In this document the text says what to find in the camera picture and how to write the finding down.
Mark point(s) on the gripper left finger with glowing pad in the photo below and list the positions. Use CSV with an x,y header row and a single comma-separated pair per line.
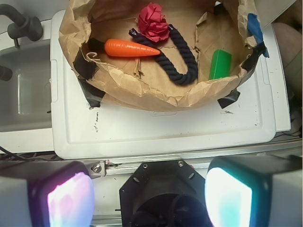
x,y
46,194

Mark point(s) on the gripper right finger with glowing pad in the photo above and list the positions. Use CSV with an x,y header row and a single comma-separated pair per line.
x,y
255,191

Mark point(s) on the dark grey faucet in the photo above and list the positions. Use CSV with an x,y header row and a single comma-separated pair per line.
x,y
22,26

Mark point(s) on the black tape piece left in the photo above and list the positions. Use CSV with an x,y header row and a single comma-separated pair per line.
x,y
92,94

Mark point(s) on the black tape piece right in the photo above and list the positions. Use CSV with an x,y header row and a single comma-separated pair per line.
x,y
229,99

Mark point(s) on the black octagonal mount plate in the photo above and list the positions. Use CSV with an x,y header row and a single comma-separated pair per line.
x,y
163,197

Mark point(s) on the grey sink basin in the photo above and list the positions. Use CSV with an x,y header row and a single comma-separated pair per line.
x,y
25,99

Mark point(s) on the crumpled red paper ball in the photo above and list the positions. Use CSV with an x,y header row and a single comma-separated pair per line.
x,y
152,23

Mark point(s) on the aluminium frame rail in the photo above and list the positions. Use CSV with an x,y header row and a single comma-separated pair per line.
x,y
197,160

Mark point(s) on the green rectangular block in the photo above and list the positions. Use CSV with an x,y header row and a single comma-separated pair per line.
x,y
220,65

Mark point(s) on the black tape piece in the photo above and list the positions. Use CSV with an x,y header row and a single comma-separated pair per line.
x,y
229,99
92,94

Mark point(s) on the white plastic bin lid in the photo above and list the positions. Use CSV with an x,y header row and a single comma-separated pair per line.
x,y
108,131

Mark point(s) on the brown paper bag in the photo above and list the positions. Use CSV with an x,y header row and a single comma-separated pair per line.
x,y
142,83

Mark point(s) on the orange toy carrot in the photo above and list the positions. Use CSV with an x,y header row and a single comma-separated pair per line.
x,y
122,48

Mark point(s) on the blue tape strip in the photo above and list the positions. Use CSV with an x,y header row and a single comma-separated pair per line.
x,y
254,28

